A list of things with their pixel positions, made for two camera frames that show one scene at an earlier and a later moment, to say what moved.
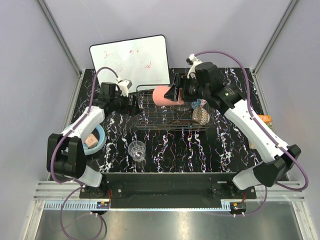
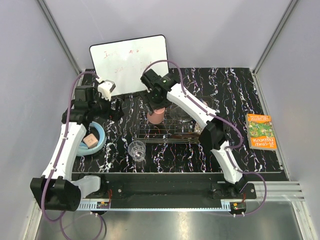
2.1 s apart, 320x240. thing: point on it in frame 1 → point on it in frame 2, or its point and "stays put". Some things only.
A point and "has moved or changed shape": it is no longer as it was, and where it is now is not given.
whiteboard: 143,61 stays put
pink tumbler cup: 159,99 has moved or changed shape
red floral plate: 184,122 → 186,135
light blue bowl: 101,131 stays put
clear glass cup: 136,150 stays put
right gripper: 180,80 → 146,97
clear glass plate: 185,107 has moved or changed shape
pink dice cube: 91,141 stays put
